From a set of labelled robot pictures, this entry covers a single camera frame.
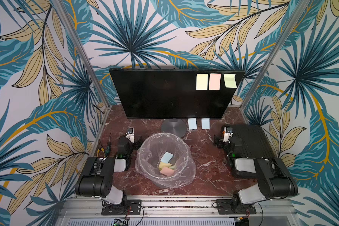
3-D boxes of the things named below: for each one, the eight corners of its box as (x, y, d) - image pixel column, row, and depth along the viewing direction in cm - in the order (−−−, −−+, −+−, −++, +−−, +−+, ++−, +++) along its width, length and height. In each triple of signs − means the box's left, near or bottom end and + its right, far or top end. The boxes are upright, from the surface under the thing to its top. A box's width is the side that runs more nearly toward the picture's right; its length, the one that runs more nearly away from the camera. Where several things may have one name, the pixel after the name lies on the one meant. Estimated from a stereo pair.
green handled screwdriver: (106, 156, 93) (104, 154, 91) (109, 135, 103) (108, 133, 101) (109, 156, 93) (108, 154, 91) (113, 135, 103) (111, 133, 101)
